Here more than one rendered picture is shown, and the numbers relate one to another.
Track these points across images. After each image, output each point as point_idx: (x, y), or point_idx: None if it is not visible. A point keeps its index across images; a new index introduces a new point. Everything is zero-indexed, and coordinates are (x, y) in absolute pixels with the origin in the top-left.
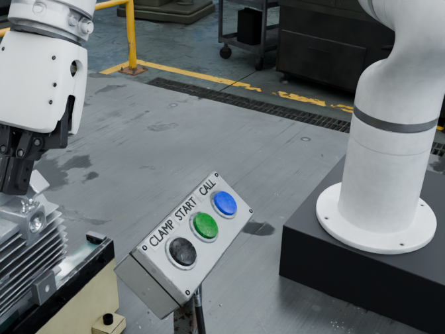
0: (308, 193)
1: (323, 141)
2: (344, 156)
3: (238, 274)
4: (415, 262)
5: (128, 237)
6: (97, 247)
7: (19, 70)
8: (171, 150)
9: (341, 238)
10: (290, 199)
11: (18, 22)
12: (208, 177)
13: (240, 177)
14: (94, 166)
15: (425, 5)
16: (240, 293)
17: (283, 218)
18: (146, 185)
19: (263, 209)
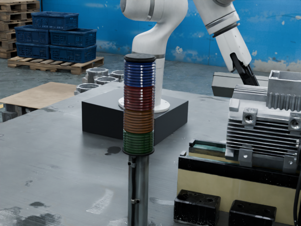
0: (75, 137)
1: (6, 131)
2: (90, 102)
3: (155, 154)
4: (172, 104)
5: (126, 182)
6: (201, 140)
7: (242, 41)
8: (0, 176)
9: (164, 109)
10: (82, 141)
11: (232, 23)
12: (221, 72)
13: (53, 154)
14: (18, 205)
15: (184, 4)
16: (170, 154)
17: (103, 144)
18: (58, 181)
19: (93, 148)
